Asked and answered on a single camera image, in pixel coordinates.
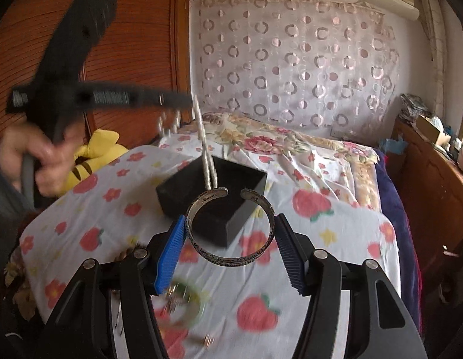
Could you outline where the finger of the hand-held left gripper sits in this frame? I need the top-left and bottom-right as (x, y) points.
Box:
(85, 90), (193, 110)

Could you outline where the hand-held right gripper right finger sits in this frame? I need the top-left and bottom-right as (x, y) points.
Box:
(274, 213), (430, 359)

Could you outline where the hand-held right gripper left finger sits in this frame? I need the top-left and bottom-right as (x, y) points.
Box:
(37, 217), (187, 359)

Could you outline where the silver cuff bracelet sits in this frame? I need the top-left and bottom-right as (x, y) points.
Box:
(184, 188), (277, 267)

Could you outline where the black jewelry box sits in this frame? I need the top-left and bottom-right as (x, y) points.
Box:
(156, 156), (268, 250)

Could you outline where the pearl necklace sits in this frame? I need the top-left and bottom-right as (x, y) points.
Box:
(156, 93), (221, 192)

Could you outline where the person's left forearm grey sleeve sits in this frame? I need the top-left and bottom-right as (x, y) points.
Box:
(0, 150), (36, 270)

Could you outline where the person's left hand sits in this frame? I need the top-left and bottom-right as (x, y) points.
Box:
(0, 121), (77, 196)

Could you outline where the green bangle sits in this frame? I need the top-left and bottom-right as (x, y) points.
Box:
(157, 277), (210, 330)

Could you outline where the strawberry printed white cloth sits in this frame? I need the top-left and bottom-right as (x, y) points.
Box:
(20, 135), (401, 359)

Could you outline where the yellow plush toy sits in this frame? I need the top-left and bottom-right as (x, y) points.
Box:
(65, 129), (129, 196)

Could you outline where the floral bed blanket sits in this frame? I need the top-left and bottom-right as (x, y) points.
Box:
(178, 111), (380, 210)

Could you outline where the dark purple blanket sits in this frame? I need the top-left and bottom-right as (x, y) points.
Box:
(372, 149), (423, 328)

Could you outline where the brown floral cloth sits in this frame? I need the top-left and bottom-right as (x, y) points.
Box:
(3, 246), (42, 323)

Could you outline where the blue cloth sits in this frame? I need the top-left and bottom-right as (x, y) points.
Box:
(378, 138), (408, 155)

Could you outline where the circle patterned sheer curtain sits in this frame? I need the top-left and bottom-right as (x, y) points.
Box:
(190, 0), (401, 140)

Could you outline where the wooden dresser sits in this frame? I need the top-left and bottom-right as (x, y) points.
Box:
(387, 115), (463, 292)

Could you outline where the cardboard box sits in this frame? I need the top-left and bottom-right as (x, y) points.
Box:
(414, 114), (447, 147)

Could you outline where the patterned bag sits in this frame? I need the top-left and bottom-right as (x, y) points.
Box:
(401, 93), (433, 121)

